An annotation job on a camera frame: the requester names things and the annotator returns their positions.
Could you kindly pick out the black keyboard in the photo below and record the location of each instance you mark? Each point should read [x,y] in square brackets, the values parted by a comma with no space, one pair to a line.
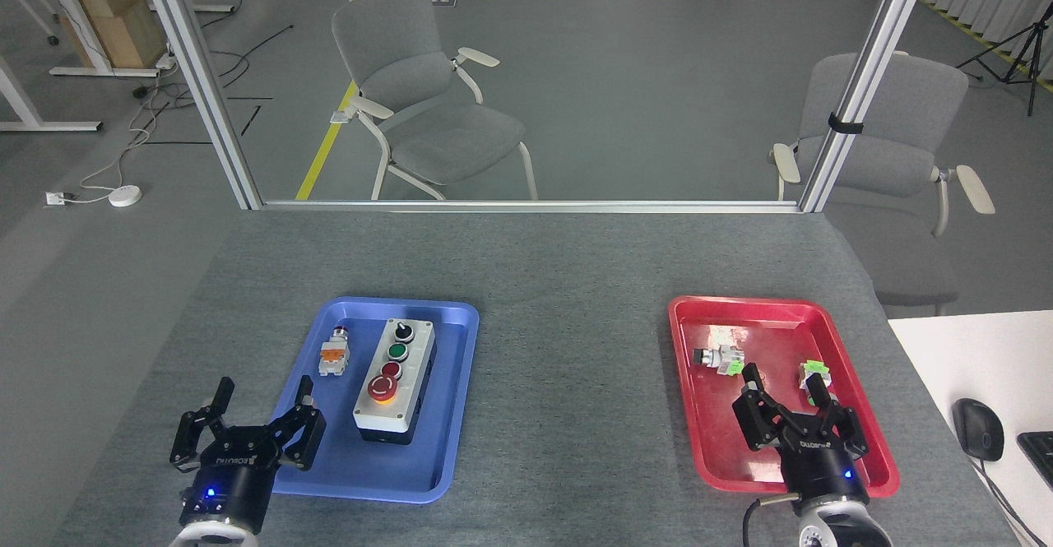
[1038,452]

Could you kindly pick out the white desk frame leg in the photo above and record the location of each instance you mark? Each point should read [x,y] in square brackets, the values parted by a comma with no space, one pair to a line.
[82,25]
[25,107]

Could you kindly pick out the grey felt table cover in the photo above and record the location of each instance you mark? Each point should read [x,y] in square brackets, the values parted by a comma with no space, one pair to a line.
[568,284]

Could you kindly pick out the wooden box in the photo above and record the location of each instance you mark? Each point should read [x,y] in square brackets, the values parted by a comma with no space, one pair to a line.
[123,29]

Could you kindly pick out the white wall plug adapter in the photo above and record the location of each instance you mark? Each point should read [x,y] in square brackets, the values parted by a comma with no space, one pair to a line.
[55,198]

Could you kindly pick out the black computer mouse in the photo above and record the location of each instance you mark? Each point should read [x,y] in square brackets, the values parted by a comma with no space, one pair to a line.
[977,428]

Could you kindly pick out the blue plastic tray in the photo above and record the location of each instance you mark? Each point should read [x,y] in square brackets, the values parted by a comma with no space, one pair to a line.
[448,399]

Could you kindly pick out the black tripod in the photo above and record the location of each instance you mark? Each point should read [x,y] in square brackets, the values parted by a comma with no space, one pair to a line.
[1032,53]

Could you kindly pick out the black green selector switch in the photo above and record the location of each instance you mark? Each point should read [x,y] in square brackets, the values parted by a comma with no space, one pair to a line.
[724,359]

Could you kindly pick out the orange white push button switch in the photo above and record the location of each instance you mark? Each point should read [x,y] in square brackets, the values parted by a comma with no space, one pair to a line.
[333,358]

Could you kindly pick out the grey control box with buttons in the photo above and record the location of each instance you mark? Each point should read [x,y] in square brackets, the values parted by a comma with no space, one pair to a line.
[411,358]

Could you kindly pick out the silver aluminium rail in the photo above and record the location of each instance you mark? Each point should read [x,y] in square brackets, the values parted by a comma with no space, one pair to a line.
[526,206]

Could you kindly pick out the green white switch block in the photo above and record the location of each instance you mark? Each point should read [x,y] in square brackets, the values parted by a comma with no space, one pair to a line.
[814,368]

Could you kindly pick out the red plastic tray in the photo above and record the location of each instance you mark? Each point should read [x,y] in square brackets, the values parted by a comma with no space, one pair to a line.
[773,333]

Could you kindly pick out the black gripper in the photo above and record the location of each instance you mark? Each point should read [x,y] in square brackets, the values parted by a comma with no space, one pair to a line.
[823,469]
[234,481]

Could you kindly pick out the white desk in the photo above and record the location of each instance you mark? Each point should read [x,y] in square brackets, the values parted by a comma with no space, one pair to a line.
[946,349]

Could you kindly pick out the white round floor device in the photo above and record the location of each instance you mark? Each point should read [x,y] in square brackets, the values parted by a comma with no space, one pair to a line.
[124,196]

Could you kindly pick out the grey chair with white arms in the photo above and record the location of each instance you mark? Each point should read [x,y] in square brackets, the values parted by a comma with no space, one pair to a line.
[436,132]
[905,136]

